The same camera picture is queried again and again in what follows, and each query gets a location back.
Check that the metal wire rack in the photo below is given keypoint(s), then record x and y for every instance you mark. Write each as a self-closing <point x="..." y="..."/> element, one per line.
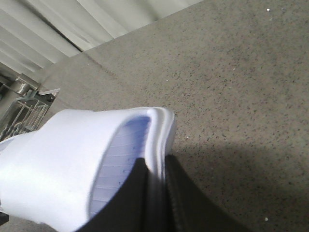
<point x="23" y="105"/>

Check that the white curtain backdrop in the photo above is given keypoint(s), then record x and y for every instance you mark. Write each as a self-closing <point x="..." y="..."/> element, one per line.
<point x="37" y="33"/>

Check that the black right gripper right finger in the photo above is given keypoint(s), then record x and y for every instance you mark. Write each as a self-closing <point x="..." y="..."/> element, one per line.
<point x="190" y="210"/>

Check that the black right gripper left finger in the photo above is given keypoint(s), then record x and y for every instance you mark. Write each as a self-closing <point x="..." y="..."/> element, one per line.
<point x="125" y="212"/>

